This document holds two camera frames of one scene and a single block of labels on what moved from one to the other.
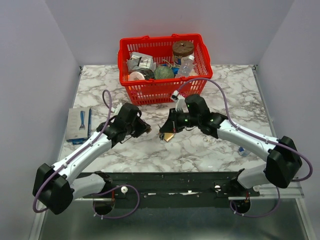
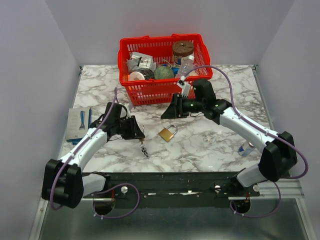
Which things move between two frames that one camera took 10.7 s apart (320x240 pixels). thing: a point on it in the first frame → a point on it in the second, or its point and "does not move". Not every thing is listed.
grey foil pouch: [138, 61] does not move
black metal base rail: [175, 186] does not move
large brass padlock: [168, 136] does not move
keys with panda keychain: [161, 136] → [144, 149]
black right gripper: [171, 125] → [175, 109]
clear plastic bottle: [185, 67] does not move
